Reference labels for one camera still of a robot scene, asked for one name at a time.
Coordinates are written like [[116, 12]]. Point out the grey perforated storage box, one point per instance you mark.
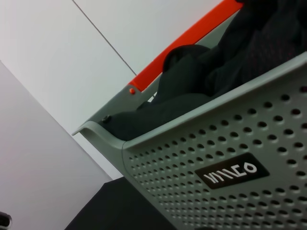
[[108, 136]]

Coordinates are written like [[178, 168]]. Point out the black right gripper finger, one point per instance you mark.
[[4, 220]]

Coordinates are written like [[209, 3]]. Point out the black cloth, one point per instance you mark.
[[192, 95]]

